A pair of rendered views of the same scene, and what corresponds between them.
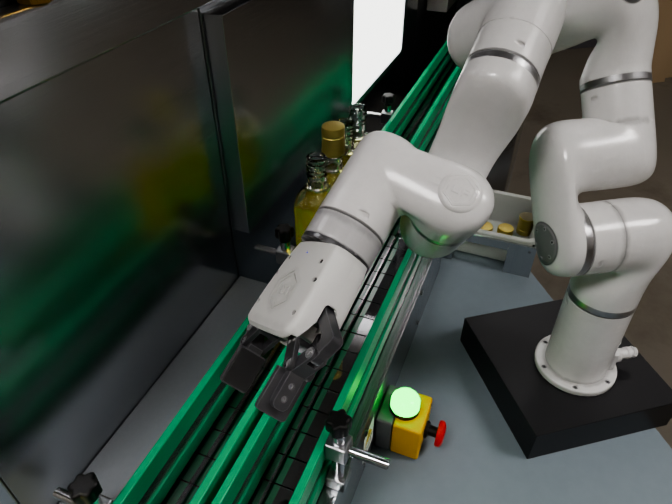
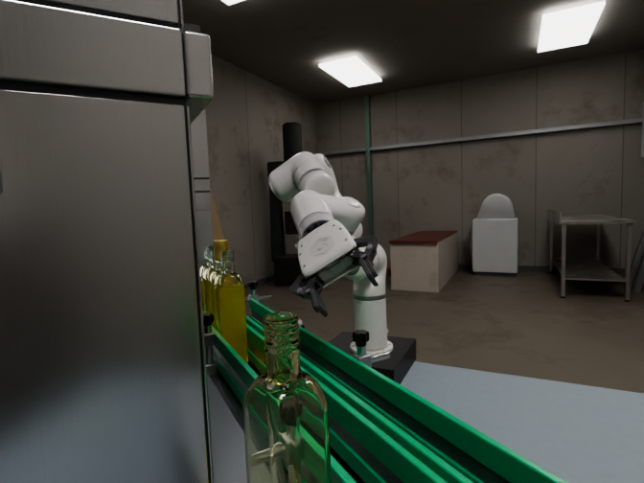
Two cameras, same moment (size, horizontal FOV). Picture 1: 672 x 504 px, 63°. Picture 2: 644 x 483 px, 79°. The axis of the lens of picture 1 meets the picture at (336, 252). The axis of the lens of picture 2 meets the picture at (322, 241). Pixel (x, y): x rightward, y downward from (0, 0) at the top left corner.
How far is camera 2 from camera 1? 0.62 m
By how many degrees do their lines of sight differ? 56
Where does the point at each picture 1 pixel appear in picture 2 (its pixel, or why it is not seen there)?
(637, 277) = (382, 272)
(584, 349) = (379, 323)
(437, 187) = (344, 201)
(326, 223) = (318, 217)
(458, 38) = (280, 180)
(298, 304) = (344, 237)
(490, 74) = (321, 174)
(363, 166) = (311, 198)
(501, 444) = not seen: hidden behind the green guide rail
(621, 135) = not seen: hidden behind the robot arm
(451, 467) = not seen: hidden behind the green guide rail
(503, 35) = (312, 165)
